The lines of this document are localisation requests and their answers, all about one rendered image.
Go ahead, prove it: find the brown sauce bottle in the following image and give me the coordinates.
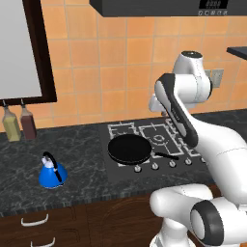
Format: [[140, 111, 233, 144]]
[[19, 98, 38, 141]]

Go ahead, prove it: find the dark framed window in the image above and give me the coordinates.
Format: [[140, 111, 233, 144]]
[[0, 0, 59, 106]]

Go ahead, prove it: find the dark shelf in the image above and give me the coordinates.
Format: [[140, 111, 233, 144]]
[[226, 45, 247, 61]]

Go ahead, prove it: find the black hob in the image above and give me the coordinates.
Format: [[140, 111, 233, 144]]
[[98, 117, 216, 186]]

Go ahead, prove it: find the blue kettle with black handle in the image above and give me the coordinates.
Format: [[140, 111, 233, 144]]
[[38, 151, 69, 190]]

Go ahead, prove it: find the black frying pan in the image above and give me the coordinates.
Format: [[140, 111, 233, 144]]
[[107, 133, 179, 166]]

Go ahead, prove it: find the white drawer handle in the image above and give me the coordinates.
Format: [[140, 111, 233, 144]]
[[20, 213, 50, 228], [30, 236, 57, 247]]

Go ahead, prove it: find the grey wall socket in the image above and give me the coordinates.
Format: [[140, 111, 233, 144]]
[[206, 68, 226, 88]]

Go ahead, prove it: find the olive oil bottle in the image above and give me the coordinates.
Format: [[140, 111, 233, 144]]
[[1, 99, 22, 143]]

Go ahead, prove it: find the dark range hood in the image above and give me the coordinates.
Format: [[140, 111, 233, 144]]
[[89, 0, 247, 18]]

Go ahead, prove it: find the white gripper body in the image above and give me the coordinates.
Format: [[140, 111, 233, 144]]
[[148, 93, 169, 114]]

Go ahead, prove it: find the dark wood drawer front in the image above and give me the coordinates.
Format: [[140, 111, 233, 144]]
[[0, 206, 89, 233], [0, 229, 89, 247]]

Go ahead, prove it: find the dark wood cupboard door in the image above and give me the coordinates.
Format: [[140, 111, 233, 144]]
[[86, 193, 166, 247]]

